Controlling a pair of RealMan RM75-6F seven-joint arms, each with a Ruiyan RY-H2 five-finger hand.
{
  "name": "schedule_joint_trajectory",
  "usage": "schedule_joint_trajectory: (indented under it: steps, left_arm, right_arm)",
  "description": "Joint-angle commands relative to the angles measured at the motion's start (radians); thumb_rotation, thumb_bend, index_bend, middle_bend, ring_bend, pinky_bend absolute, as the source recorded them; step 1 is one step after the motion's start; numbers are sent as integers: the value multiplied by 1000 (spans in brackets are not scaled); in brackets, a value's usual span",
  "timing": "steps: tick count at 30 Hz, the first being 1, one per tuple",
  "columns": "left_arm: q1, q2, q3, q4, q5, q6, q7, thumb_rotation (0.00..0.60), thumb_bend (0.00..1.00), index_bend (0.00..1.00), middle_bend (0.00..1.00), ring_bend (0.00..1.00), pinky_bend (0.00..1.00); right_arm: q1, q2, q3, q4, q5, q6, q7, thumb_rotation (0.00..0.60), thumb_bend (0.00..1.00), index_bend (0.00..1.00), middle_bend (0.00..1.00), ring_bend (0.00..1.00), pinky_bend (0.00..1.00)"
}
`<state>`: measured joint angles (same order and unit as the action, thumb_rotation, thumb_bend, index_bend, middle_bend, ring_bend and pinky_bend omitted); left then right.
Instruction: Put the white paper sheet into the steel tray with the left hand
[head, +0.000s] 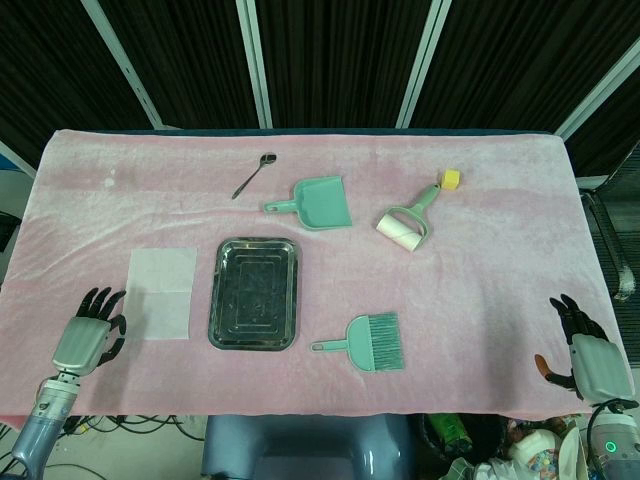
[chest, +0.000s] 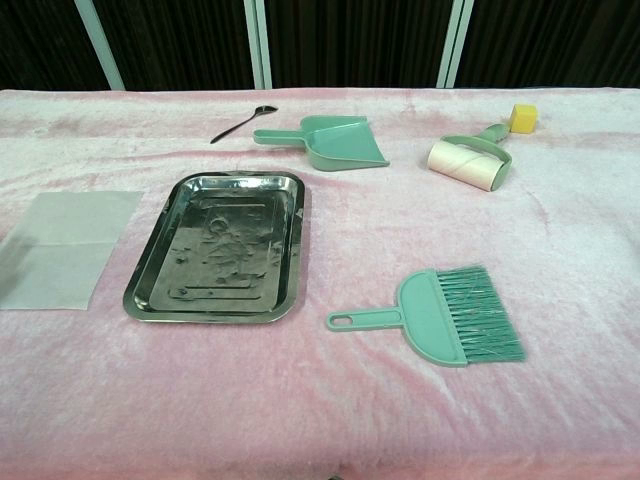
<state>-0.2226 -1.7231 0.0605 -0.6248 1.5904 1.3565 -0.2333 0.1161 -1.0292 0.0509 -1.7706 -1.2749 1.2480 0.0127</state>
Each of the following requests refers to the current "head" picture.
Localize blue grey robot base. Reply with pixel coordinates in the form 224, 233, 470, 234
201, 413, 415, 480

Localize black office chair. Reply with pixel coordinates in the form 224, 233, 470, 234
574, 144, 640, 301

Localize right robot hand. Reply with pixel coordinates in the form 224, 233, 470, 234
534, 293, 635, 402

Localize pink fluffy tablecloth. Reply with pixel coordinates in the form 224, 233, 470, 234
0, 128, 635, 417

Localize green hand brush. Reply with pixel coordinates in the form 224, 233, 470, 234
310, 311, 405, 374

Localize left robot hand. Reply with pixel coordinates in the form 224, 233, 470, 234
51, 287, 128, 376

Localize black floor cables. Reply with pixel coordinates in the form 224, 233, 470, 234
0, 413, 207, 480

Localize white paper sheet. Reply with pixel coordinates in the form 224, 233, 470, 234
122, 248, 198, 342

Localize green bottle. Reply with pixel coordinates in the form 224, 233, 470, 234
430, 413, 475, 454

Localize green plastic dustpan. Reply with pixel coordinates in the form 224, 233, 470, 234
263, 174, 354, 233

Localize metal tray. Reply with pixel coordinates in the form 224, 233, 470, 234
207, 237, 300, 352

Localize metal spoon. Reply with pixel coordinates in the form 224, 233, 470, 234
231, 152, 278, 201

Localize white floral bag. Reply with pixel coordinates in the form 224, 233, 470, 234
507, 430, 564, 480

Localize green lint roller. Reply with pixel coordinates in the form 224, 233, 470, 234
375, 183, 442, 255

